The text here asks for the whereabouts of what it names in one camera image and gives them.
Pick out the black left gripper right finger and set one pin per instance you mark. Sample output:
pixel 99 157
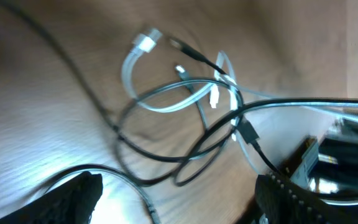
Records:
pixel 284 202

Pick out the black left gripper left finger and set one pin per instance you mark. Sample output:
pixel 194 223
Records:
pixel 71 203

